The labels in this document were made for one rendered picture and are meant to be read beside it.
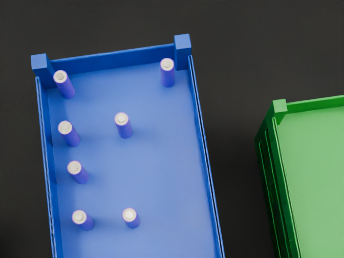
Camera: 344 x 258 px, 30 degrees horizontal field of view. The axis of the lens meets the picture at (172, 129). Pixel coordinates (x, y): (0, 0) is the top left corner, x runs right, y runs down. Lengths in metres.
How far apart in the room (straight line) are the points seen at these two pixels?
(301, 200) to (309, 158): 0.07
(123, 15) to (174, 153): 0.49
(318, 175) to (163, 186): 0.29
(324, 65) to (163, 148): 0.50
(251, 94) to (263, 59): 0.07
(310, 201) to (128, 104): 0.33
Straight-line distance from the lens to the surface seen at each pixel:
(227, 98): 1.20
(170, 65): 0.81
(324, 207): 1.01
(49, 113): 0.87
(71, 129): 0.79
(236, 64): 1.23
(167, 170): 0.84
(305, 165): 1.02
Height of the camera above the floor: 1.14
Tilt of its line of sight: 75 degrees down
